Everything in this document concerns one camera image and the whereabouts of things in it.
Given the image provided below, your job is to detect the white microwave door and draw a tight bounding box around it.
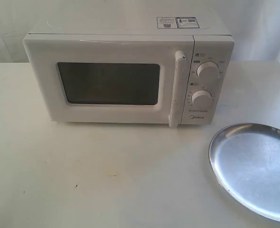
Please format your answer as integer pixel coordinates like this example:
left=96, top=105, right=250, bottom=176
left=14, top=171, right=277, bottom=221
left=23, top=34, right=195, bottom=128

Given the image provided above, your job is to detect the white microwave oven body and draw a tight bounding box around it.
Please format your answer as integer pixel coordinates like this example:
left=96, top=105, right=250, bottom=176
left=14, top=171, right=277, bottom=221
left=28, top=15, right=234, bottom=125

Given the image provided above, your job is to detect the lower white control knob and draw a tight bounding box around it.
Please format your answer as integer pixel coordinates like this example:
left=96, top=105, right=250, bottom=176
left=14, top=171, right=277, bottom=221
left=191, top=90, right=213, bottom=108

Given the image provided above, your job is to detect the white control knob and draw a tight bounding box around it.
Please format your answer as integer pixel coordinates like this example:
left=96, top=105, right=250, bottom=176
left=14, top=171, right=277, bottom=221
left=191, top=90, right=213, bottom=108
left=196, top=61, right=220, bottom=81

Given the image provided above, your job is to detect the upper white control knob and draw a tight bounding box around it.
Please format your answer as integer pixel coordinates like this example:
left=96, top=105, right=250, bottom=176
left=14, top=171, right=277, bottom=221
left=196, top=61, right=220, bottom=81

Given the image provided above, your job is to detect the warning label sticker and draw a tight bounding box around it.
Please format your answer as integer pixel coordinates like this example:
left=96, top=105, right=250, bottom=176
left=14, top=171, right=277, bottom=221
left=157, top=17, right=200, bottom=29

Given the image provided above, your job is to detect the round silver metal tray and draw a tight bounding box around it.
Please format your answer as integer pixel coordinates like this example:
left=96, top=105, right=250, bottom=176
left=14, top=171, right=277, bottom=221
left=209, top=123, right=280, bottom=222

